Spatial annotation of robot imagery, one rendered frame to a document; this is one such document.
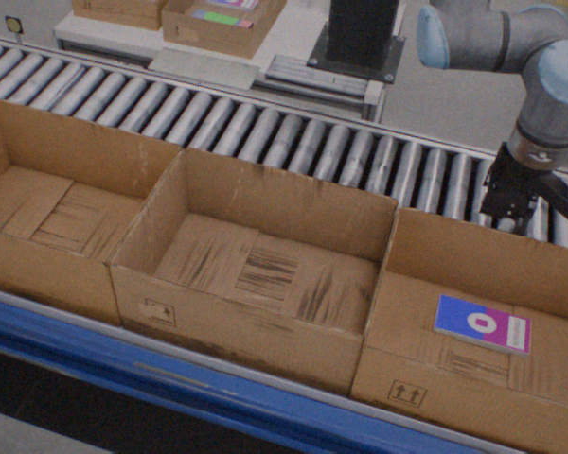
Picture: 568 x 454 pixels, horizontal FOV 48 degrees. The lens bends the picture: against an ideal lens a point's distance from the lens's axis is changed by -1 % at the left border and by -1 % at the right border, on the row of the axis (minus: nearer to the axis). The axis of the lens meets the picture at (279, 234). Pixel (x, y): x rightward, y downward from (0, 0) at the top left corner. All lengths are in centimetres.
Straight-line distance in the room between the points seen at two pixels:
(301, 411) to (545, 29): 67
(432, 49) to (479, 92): 237
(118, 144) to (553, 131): 74
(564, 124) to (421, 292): 40
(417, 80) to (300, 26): 132
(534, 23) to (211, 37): 111
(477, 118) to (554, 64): 224
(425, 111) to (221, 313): 231
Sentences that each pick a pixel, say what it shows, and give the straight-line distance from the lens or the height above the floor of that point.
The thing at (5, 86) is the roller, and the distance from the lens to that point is 191.
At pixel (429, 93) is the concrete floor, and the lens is 326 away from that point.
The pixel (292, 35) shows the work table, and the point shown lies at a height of 75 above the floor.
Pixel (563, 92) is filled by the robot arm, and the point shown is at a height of 132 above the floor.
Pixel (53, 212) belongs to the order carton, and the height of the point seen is 88.
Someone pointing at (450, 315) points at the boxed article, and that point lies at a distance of 114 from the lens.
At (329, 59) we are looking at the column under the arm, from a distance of 193.
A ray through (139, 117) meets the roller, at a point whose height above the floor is 74.
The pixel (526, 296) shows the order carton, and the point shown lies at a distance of 120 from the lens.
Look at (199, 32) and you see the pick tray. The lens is 195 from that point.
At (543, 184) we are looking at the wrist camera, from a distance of 106.
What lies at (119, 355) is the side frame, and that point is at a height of 91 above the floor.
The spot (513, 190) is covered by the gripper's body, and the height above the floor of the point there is 111.
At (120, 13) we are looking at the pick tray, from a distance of 209.
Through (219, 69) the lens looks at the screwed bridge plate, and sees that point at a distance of 188.
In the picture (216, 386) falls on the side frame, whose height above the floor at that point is 91.
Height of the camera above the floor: 179
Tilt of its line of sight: 48 degrees down
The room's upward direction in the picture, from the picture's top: 5 degrees clockwise
